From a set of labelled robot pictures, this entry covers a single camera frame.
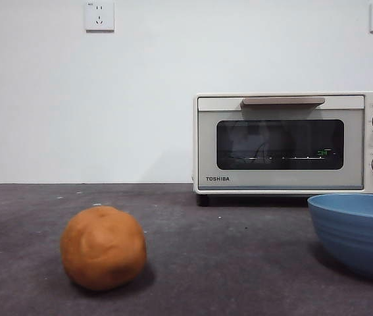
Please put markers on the cream Toshiba toaster oven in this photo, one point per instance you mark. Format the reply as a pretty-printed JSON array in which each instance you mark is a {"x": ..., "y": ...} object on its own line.
[{"x": 372, "y": 145}]

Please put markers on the brown round potato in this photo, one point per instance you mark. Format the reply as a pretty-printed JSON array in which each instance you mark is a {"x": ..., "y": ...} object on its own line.
[{"x": 103, "y": 248}]

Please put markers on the blue ribbed bowl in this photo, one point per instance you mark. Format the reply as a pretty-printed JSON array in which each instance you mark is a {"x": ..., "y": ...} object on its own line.
[{"x": 357, "y": 237}]

